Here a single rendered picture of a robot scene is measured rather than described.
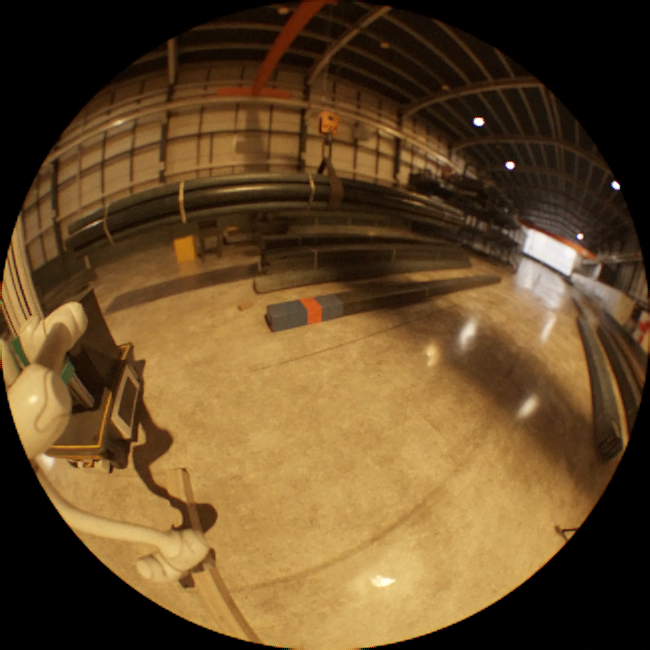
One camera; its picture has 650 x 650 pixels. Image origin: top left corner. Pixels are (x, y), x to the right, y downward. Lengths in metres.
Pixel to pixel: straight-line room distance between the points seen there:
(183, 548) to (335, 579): 0.64
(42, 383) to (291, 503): 1.01
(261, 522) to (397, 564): 0.65
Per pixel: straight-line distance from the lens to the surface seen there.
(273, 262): 2.78
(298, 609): 1.18
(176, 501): 1.17
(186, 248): 5.34
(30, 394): 0.52
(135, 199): 2.33
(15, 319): 1.54
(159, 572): 0.83
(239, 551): 1.14
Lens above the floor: 1.09
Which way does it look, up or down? 33 degrees down
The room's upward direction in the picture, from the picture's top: 3 degrees clockwise
